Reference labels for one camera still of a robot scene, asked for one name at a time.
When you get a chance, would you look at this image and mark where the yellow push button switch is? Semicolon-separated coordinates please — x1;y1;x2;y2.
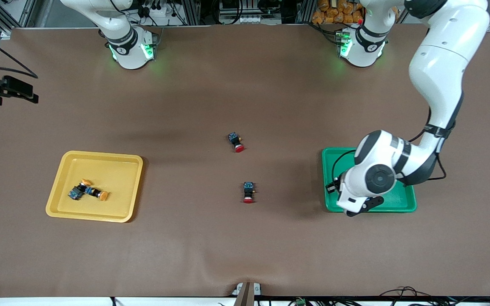
68;178;92;200
83;185;109;202

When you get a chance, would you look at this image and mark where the green plastic tray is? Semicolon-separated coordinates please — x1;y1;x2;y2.
321;147;418;213

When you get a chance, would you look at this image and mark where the brown table mat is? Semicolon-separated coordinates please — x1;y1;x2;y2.
0;23;490;298

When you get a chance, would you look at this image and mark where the yellow plastic tray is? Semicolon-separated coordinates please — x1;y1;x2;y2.
45;150;144;223

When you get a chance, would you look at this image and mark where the white power strip with plugs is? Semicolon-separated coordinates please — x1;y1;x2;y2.
141;0;173;20

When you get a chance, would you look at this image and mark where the pile of orange objects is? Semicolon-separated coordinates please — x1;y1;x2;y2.
312;0;365;25

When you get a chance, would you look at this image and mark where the long white socket strip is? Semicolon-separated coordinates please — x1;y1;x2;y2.
219;13;282;25

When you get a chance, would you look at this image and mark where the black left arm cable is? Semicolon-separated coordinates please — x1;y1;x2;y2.
331;106;447;184

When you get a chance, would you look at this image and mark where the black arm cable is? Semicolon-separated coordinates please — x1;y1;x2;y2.
0;30;38;79
331;106;447;184

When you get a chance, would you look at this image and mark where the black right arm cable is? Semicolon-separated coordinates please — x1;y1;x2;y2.
0;30;38;79

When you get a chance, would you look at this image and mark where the red push button switch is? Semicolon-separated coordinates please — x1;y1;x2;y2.
242;181;256;204
228;132;245;153

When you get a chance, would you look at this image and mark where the black cable bundle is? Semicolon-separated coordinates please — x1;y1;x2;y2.
379;286;441;306

